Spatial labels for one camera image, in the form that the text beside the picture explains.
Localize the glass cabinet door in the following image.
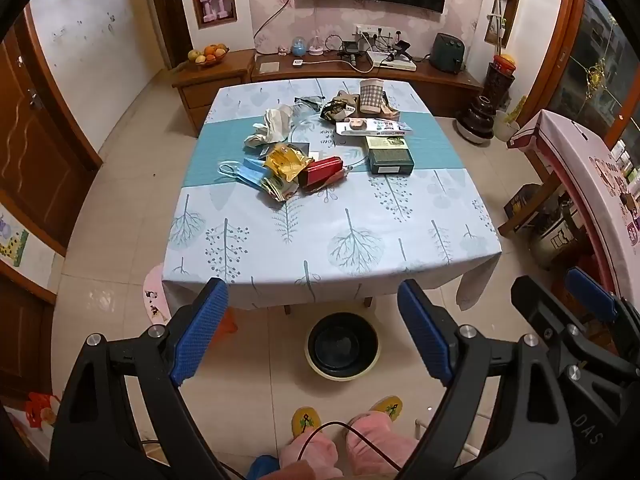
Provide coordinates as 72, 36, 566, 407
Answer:
520, 0, 640, 171

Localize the wooden table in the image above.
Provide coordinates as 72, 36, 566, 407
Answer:
282, 296, 375, 316

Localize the dark carved vase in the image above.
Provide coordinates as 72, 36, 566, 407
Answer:
487, 54, 516, 111

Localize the long white printed box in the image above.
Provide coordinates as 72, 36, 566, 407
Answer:
335, 117, 413, 137

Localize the low wooden cabinet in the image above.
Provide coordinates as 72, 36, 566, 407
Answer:
0, 260, 58, 403

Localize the clear glass bowl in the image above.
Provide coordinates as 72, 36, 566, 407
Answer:
287, 95, 331, 136

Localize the person's leg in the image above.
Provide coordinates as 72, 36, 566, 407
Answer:
277, 432, 346, 480
345, 412, 421, 480

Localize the metal pot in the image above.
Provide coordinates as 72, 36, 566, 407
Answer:
530, 210, 586, 271

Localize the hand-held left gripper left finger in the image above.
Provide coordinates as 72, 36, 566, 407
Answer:
49, 277, 231, 480

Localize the white paper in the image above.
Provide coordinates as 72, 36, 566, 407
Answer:
243, 104, 296, 150

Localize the gold foil wrapper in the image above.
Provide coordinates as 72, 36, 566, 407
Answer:
264, 142, 313, 183

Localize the blue face mask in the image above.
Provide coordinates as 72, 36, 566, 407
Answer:
217, 157, 273, 192

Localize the red toy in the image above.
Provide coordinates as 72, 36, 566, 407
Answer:
22, 391, 63, 428

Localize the dark green box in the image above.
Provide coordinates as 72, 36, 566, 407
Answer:
368, 148, 416, 176

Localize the table with tree-print cloth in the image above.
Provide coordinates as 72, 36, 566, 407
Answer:
162, 79, 503, 311

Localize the black bin with yellow rim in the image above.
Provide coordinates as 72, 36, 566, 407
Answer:
305, 312, 382, 382

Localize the wooden television cabinet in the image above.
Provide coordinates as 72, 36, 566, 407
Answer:
172, 49, 485, 123

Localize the fruit bowl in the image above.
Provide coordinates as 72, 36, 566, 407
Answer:
187, 44, 231, 67

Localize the person's left leg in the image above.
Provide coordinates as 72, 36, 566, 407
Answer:
277, 432, 346, 480

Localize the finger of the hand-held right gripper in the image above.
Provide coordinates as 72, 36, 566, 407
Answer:
566, 266, 640, 357
510, 275, 589, 362

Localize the wooden door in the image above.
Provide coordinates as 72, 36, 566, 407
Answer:
0, 20, 105, 258

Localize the dark brown tiered fountain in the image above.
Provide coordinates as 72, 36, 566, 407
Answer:
455, 95, 498, 146

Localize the checked paper cup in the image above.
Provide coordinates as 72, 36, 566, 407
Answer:
359, 79, 386, 115

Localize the person's right leg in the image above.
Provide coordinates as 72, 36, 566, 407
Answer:
345, 412, 421, 480

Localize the white plant pot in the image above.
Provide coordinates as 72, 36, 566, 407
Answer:
495, 97, 527, 141

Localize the black wall cable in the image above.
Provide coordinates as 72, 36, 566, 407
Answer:
252, 0, 301, 53

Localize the white set-top box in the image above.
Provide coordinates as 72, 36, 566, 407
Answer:
367, 51, 417, 73

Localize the green white printed packet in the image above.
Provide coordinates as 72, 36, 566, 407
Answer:
260, 177, 301, 203

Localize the thin black cable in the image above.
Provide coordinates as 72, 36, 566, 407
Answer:
220, 422, 401, 480

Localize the dark crumpled wrapper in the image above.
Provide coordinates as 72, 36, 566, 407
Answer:
320, 96, 358, 122

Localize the yellow embroidered slipper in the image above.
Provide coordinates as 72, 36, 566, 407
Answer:
291, 406, 326, 443
370, 396, 404, 421

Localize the dark cardboard box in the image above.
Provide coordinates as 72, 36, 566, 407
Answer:
502, 184, 546, 231

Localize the red box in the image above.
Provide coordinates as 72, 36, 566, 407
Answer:
298, 156, 345, 191

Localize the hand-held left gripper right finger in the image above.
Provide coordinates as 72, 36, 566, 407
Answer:
396, 279, 581, 480

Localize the dark green kitchen appliance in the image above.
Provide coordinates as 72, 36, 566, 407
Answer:
432, 32, 467, 71

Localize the pink printed stool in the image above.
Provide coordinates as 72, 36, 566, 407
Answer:
143, 262, 173, 323

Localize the blue cloth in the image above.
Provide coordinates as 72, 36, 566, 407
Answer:
245, 455, 281, 480

